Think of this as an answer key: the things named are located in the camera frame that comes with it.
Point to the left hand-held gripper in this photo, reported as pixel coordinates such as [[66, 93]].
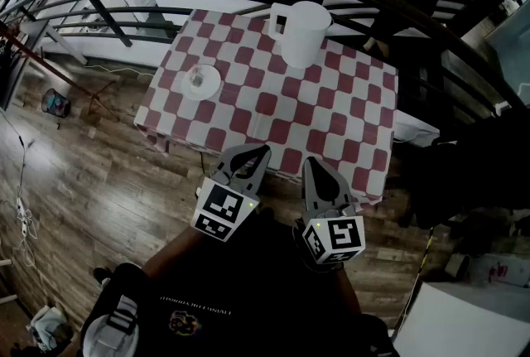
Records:
[[223, 210]]

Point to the white bag red print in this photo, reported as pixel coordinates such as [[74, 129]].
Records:
[[501, 270]]

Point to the white plastic pitcher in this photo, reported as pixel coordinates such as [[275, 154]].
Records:
[[304, 40]]

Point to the brown wooden coat stand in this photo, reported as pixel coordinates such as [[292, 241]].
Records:
[[41, 58]]

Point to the white table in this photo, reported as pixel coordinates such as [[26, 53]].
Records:
[[463, 326]]

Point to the red white checkered tablecloth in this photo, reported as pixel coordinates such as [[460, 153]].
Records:
[[290, 111]]

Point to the person's left forearm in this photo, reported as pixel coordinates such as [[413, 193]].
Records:
[[174, 252]]

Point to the white power strip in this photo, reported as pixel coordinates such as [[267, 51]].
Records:
[[22, 218]]

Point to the black mesh waste bin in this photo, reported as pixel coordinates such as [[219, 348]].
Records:
[[56, 102]]

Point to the person's right forearm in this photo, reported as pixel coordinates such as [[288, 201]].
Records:
[[348, 293]]

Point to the person's black shirt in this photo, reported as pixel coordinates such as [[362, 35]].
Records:
[[248, 285]]

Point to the black jacket pile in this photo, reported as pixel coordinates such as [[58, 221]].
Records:
[[476, 173]]

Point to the pale crumpled cloth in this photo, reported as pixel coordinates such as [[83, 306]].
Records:
[[47, 326]]

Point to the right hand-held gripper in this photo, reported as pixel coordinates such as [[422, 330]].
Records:
[[343, 235]]

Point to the white round plate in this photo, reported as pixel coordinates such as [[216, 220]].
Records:
[[210, 89]]

